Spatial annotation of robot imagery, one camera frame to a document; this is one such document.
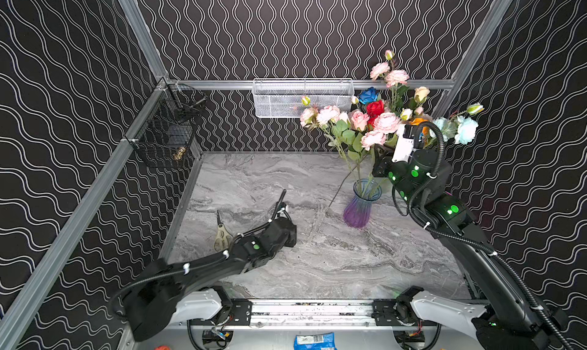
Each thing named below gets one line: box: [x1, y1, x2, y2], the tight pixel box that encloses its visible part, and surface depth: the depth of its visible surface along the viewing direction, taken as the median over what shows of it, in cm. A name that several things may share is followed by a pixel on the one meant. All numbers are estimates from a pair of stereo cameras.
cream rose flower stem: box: [414, 85, 431, 106], surface depth 83 cm
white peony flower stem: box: [432, 114, 479, 145], surface depth 60 cm
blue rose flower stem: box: [358, 86, 380, 105], surface depth 80 cm
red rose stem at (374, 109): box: [366, 99, 385, 126], surface depth 76 cm
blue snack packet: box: [293, 331, 338, 350], surface depth 70 cm
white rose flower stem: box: [337, 110, 351, 127], surface depth 75 cm
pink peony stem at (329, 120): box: [299, 95, 363, 182], surface depth 75 cm
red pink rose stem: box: [360, 112, 402, 168], surface depth 64 cm
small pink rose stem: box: [342, 109, 370, 168], surface depth 74 cm
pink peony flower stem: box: [369, 48, 410, 113], surface depth 83 cm
